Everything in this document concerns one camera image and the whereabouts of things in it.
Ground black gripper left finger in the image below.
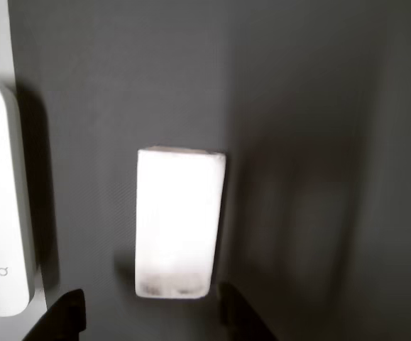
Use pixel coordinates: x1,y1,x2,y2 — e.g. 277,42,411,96
22,288,86,341

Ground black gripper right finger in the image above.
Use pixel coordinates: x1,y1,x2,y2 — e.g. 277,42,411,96
219,282,273,341

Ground white rectangular eraser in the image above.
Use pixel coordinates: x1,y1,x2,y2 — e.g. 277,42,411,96
135,144,226,299

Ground dark grey desk mat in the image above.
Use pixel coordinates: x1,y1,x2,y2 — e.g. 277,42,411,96
8,0,411,341

